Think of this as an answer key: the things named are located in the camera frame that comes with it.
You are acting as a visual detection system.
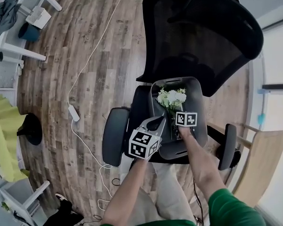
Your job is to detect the black floor cables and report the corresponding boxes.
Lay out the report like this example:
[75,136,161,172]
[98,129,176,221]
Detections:
[192,177,206,226]

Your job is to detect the grey crumpled clothes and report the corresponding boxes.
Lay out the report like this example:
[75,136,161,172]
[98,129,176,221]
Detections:
[0,0,42,62]

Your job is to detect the blue handled brush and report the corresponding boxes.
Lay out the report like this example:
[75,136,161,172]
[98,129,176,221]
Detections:
[257,113,267,127]

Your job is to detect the white flowers with green leaves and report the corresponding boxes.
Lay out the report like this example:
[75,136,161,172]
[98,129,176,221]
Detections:
[157,87,187,136]

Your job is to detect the yellow-green cloth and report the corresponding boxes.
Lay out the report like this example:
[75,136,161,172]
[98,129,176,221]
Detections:
[0,94,30,182]

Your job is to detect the person's beige trousers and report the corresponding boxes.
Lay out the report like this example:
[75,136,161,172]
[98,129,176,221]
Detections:
[121,161,196,223]

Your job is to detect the white side table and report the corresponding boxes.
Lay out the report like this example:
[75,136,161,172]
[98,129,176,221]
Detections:
[0,0,63,67]

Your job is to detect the black framed window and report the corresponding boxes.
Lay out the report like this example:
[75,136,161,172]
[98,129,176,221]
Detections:
[259,15,283,131]

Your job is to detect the person's green printed shirt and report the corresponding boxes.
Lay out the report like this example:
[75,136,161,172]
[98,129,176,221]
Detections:
[100,187,267,226]

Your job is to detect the white perforated box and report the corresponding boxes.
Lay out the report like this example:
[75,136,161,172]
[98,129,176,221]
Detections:
[25,6,52,30]

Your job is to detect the black mesh office chair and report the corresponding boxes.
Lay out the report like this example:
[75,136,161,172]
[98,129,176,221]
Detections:
[101,0,264,171]

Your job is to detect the person's right forearm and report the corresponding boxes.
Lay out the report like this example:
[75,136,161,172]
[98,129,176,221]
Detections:
[178,126,227,197]

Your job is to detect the white power strip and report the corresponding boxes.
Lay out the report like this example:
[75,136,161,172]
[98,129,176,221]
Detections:
[68,105,81,121]

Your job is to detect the wooden table top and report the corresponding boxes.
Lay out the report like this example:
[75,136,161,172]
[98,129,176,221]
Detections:
[207,122,283,208]

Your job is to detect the black round cushion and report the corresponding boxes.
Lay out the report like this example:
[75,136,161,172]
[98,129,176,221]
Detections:
[17,113,42,146]

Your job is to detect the white radiator panel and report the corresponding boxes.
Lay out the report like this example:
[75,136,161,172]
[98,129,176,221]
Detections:
[0,60,21,90]

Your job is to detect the black tray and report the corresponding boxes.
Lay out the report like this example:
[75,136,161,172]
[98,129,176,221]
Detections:
[150,76,208,161]

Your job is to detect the dark teal bin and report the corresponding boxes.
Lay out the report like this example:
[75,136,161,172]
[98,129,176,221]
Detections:
[18,22,41,42]

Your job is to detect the white power cable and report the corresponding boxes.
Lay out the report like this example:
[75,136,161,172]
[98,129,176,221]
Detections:
[67,0,128,212]

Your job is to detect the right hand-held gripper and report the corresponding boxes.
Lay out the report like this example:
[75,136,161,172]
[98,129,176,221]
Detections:
[175,112,198,128]

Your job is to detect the white shelf unit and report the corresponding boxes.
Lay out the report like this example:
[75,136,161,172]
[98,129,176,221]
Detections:
[0,180,51,226]

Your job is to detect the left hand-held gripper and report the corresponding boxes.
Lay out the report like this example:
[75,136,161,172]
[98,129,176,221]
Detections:
[128,116,167,160]

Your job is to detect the person's left forearm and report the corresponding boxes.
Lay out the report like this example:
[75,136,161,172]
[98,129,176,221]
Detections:
[101,158,150,226]

